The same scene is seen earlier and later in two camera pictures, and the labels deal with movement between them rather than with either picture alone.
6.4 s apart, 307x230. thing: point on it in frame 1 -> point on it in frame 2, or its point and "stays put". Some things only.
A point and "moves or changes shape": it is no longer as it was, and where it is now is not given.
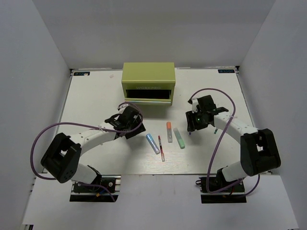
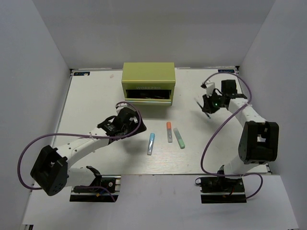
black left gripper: (141, 129) stays put
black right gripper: (192, 124) -> (207, 107)
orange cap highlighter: (169, 132) stays put
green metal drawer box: (150, 83) stays put
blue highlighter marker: (152, 143) moves or changes shape
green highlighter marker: (179, 138) stays put
